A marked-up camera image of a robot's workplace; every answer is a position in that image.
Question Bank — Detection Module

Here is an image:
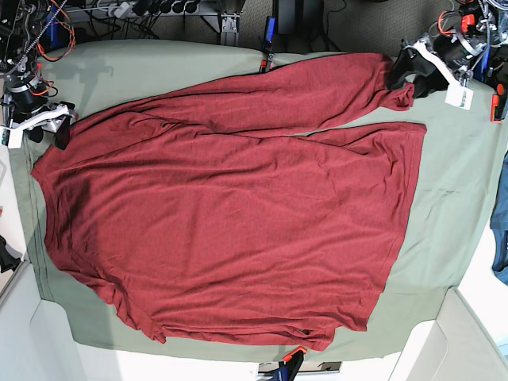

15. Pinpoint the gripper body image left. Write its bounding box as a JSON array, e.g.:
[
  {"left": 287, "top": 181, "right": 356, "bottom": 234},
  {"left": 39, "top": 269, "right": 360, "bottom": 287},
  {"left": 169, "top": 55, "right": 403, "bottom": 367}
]
[{"left": 2, "top": 85, "right": 75, "bottom": 133}]

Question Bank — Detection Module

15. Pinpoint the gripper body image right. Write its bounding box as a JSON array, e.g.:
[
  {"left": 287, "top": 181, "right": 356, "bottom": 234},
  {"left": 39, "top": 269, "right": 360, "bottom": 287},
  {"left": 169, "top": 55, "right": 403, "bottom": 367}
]
[{"left": 402, "top": 33, "right": 487, "bottom": 79}]

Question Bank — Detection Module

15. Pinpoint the red long-sleeve T-shirt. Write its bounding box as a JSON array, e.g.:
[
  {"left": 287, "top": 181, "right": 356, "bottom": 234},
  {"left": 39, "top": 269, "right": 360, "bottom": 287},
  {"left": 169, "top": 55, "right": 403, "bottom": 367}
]
[{"left": 32, "top": 54, "right": 426, "bottom": 351}]

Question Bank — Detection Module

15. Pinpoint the orange clamp right edge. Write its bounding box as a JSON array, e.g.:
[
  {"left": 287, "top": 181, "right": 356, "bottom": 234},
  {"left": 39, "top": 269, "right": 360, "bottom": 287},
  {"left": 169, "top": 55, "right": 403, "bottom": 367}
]
[{"left": 490, "top": 83, "right": 507, "bottom": 123}]

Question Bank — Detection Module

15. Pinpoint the black clamp left edge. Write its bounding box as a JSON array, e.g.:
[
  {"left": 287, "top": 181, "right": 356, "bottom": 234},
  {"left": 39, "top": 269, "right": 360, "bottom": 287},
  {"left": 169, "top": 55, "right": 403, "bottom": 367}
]
[{"left": 0, "top": 237, "right": 21, "bottom": 274}]

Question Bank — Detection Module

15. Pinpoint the white power strip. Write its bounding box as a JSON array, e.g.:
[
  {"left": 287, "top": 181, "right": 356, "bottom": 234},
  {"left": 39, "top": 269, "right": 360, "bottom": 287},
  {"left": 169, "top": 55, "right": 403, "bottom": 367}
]
[{"left": 96, "top": 1, "right": 134, "bottom": 19}]

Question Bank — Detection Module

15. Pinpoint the blue clamp top middle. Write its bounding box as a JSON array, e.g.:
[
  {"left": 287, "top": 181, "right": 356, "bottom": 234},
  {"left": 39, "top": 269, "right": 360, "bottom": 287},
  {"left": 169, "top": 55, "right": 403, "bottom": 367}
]
[{"left": 259, "top": 16, "right": 275, "bottom": 74}]

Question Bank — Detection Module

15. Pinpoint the blue cloth right edge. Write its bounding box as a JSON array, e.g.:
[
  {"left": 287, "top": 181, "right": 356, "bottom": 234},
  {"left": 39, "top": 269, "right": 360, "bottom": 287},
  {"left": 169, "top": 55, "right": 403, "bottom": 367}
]
[{"left": 490, "top": 155, "right": 508, "bottom": 285}]

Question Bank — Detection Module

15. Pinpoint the white bin bottom left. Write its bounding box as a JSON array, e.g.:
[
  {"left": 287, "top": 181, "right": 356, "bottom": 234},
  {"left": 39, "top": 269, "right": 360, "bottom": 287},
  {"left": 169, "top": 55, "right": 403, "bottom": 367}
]
[{"left": 0, "top": 260, "right": 120, "bottom": 381}]

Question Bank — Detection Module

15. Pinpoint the white bin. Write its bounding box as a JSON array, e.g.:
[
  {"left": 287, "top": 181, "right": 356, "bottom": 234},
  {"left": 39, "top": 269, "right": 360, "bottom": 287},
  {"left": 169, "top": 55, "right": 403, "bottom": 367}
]
[
  {"left": 0, "top": 260, "right": 120, "bottom": 381},
  {"left": 390, "top": 287, "right": 507, "bottom": 381}
]

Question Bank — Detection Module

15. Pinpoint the white bin bottom right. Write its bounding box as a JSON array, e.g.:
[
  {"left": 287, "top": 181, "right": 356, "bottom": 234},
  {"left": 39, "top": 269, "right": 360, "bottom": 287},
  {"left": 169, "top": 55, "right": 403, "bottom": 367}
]
[{"left": 390, "top": 287, "right": 507, "bottom": 381}]

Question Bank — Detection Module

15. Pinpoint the blue orange clamp bottom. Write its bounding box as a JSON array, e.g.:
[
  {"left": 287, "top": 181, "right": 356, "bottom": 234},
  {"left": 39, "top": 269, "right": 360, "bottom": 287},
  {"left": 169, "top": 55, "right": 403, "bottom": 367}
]
[{"left": 271, "top": 346, "right": 307, "bottom": 381}]

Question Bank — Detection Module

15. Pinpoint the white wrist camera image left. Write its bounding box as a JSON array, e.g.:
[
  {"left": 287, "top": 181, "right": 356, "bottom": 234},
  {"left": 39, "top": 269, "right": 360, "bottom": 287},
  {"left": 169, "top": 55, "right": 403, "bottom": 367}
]
[{"left": 1, "top": 126, "right": 24, "bottom": 149}]

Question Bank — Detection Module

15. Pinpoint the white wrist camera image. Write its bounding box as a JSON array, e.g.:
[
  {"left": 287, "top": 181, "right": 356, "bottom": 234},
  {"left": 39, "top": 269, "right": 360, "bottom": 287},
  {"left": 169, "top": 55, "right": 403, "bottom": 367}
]
[
  {"left": 1, "top": 126, "right": 24, "bottom": 149},
  {"left": 444, "top": 84, "right": 474, "bottom": 110}
]

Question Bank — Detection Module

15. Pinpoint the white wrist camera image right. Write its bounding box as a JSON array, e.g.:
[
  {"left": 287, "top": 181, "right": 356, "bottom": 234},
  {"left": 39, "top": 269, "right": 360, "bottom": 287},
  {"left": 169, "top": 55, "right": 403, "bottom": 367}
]
[{"left": 444, "top": 84, "right": 474, "bottom": 110}]

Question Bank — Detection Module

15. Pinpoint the metal table leg bracket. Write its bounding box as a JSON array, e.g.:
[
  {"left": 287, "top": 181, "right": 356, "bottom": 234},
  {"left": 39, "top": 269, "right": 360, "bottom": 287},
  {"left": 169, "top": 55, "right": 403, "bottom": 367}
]
[{"left": 219, "top": 13, "right": 240, "bottom": 46}]

